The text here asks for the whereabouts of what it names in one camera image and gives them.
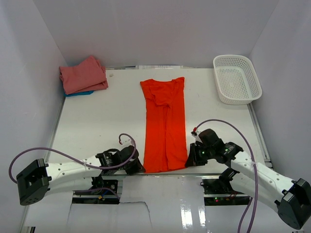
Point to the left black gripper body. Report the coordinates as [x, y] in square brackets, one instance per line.
[126, 165]

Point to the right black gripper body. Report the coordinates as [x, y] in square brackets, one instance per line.
[205, 153]

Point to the orange t shirt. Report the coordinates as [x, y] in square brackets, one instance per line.
[165, 137]

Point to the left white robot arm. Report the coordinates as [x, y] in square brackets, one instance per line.
[83, 177]

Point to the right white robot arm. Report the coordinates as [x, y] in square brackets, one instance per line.
[290, 199]

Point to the white plastic basket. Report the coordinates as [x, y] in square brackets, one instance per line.
[236, 79]

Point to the folded blue t shirt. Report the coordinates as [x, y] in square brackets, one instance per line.
[79, 94]

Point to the folded pink t shirt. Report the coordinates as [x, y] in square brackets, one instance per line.
[89, 75]

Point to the papers at back edge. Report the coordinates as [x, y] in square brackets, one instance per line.
[148, 67]

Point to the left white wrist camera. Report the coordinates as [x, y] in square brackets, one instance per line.
[126, 142]

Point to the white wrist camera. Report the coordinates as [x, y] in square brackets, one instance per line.
[195, 134]
[126, 142]

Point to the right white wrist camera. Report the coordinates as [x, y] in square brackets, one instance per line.
[195, 134]

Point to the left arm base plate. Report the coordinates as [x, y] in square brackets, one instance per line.
[106, 192]

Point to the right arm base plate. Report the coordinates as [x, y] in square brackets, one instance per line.
[218, 193]

